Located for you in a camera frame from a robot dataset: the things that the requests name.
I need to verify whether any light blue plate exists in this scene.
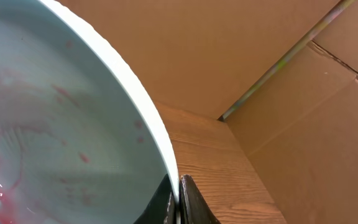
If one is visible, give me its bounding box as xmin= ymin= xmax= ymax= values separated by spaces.
xmin=0 ymin=1 xmax=179 ymax=223

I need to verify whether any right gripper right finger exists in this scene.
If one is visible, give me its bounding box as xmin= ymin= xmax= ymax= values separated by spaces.
xmin=179 ymin=175 xmax=221 ymax=224

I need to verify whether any brown cardboard box wall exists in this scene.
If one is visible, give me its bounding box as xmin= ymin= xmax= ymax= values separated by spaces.
xmin=63 ymin=0 xmax=358 ymax=223

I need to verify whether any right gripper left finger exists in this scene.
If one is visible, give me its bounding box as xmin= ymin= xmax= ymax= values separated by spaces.
xmin=134 ymin=175 xmax=176 ymax=224

